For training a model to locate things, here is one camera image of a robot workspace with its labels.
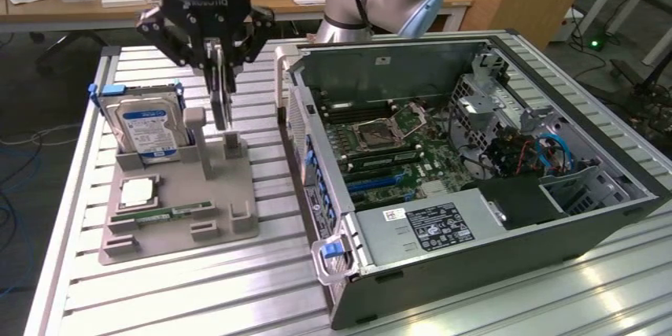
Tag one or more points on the grey plastic parts rack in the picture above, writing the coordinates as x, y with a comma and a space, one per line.
174, 178

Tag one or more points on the green motherboard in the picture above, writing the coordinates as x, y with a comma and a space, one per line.
431, 155

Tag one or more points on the grey metal disk bay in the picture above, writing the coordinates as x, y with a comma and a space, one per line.
589, 186

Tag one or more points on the hard disk with blue carrier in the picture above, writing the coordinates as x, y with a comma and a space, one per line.
147, 131

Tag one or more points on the silver CPU chip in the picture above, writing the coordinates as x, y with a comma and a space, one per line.
135, 192

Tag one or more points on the low-profile GPU card metal bracket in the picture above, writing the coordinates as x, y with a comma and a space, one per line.
215, 50

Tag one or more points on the black RAM slot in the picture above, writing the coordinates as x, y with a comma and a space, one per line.
357, 107
362, 116

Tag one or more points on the green RAM stick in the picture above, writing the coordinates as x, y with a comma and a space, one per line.
383, 161
158, 215

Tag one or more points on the white control box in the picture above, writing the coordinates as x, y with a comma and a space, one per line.
570, 29

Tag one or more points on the black power strip green light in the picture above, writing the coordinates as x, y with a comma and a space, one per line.
595, 43

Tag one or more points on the silver power supply unit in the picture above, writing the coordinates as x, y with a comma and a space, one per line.
389, 241

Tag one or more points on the black office chair base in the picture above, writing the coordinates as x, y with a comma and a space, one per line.
74, 41

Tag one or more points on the perforated metal disk bay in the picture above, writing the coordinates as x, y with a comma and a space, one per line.
473, 115

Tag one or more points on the CPU socket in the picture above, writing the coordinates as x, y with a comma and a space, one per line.
375, 135

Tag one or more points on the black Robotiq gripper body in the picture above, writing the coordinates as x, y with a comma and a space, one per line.
205, 1

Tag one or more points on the long blue expansion slot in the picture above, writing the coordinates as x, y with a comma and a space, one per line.
373, 183

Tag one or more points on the white table frame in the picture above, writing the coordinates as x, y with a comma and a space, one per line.
654, 52

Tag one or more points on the black open PC case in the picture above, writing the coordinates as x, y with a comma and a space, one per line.
473, 273

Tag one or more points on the metal socket cover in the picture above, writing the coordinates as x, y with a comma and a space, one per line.
410, 119

